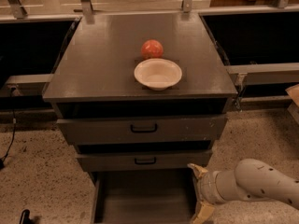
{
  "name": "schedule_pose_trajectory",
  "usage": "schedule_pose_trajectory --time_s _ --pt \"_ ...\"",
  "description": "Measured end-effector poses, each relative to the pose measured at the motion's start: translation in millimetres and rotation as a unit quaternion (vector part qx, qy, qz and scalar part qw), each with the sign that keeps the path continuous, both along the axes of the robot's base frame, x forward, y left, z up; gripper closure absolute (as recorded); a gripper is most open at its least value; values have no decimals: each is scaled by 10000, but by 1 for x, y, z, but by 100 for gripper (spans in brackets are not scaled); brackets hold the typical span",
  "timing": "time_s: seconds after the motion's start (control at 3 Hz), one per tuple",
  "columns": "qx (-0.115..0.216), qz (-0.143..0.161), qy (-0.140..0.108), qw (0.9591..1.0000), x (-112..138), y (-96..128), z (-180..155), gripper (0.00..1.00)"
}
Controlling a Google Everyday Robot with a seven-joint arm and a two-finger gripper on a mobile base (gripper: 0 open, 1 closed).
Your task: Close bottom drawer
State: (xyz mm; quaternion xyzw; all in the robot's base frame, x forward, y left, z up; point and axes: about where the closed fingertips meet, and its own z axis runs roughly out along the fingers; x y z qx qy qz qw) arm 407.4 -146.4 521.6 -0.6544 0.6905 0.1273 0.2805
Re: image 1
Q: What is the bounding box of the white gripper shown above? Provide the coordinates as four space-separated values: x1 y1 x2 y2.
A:
188 163 225 224

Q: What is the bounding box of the grey bottom drawer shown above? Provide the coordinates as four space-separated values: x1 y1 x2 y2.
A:
91 168 196 224

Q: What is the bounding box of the grey drawer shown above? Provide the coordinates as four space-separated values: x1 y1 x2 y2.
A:
77 150 212 172
91 168 196 224
57 115 227 145

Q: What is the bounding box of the grey middle drawer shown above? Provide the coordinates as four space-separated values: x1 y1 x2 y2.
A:
77 150 212 172

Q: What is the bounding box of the dark grey drawer cabinet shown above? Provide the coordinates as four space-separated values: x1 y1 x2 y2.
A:
42 12 239 185

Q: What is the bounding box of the grey top drawer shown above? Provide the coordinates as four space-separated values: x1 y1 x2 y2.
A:
57 115 227 145

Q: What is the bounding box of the white bowl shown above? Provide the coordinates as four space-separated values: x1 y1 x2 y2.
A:
134 58 182 91

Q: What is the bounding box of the cardboard box at right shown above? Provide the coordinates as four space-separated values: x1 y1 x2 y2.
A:
286 84 299 124

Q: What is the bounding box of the red orange ball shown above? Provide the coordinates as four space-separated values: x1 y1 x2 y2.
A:
141 39 164 59

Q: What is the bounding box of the black object bottom left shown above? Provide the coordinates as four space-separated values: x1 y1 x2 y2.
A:
19 209 32 224

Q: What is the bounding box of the black cable on floor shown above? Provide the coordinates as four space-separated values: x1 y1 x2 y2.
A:
0 86 18 170

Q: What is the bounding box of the metal frame rail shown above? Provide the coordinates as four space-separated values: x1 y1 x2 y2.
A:
0 0 299 24

